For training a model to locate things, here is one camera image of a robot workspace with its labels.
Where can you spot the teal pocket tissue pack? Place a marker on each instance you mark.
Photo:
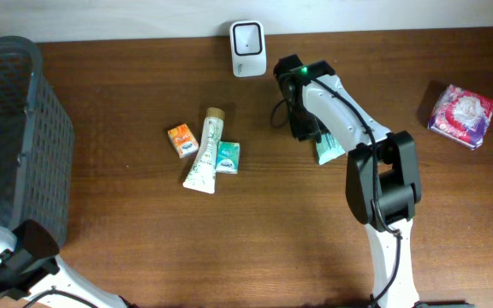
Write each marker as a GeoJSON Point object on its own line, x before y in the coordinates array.
{"type": "Point", "coordinates": [228, 157]}

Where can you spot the purple red tissue pack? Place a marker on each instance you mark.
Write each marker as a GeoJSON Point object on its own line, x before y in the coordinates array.
{"type": "Point", "coordinates": [462, 116]}

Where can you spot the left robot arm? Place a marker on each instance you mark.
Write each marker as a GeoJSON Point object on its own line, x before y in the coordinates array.
{"type": "Point", "coordinates": [32, 269]}

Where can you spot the teal wet wipes pack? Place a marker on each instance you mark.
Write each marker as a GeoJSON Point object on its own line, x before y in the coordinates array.
{"type": "Point", "coordinates": [328, 149]}

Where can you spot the white barcode scanner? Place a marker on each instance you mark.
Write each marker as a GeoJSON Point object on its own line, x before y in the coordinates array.
{"type": "Point", "coordinates": [248, 52]}

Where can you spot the orange pocket tissue pack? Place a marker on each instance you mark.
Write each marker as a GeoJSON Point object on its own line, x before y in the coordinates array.
{"type": "Point", "coordinates": [183, 140]}

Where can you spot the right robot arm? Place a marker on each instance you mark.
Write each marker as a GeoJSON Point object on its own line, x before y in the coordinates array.
{"type": "Point", "coordinates": [382, 178]}

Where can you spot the grey plastic mesh basket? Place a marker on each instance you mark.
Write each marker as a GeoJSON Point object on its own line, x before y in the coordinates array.
{"type": "Point", "coordinates": [36, 142]}

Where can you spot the white bamboo print tube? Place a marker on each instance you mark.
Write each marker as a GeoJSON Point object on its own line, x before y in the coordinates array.
{"type": "Point", "coordinates": [202, 175]}

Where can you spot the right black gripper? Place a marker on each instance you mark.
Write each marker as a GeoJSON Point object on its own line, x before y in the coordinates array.
{"type": "Point", "coordinates": [299, 129]}

